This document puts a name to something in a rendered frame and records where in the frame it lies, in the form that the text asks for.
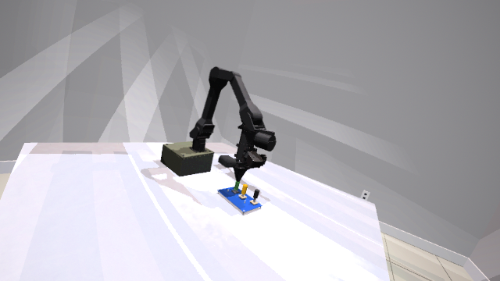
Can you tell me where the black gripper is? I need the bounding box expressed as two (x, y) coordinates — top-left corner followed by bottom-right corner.
(217, 141), (254, 182)

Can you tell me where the blue circuit board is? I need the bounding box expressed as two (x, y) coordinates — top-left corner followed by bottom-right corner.
(217, 180), (263, 215)

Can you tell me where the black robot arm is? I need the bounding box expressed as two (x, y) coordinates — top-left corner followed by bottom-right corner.
(189, 67), (276, 169)

